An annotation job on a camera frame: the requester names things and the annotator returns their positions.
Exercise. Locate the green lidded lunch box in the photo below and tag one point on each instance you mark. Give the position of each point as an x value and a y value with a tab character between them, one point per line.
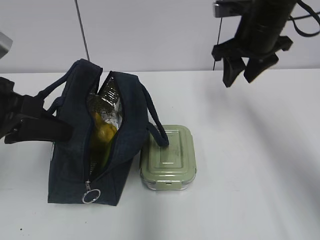
169	168

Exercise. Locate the green cucumber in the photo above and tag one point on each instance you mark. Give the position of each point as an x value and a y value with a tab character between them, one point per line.
106	155

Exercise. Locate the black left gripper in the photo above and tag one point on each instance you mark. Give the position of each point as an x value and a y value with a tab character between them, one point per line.
23	118

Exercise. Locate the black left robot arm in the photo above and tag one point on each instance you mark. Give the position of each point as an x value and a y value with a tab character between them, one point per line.
23	117

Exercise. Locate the navy blue lunch bag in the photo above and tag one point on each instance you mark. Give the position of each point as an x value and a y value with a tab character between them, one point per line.
122	100

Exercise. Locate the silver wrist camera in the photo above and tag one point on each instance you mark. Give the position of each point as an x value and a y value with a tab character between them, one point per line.
5	44
230	8

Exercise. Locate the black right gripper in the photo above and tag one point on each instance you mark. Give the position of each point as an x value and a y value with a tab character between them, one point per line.
257	37

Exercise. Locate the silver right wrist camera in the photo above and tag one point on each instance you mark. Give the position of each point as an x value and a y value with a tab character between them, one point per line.
230	8

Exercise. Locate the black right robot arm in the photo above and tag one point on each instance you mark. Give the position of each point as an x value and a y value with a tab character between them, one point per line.
284	5

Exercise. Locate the yellow gourd squash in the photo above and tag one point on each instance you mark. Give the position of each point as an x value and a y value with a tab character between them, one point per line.
103	132

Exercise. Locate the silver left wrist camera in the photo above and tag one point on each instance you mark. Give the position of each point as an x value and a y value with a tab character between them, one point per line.
5	44

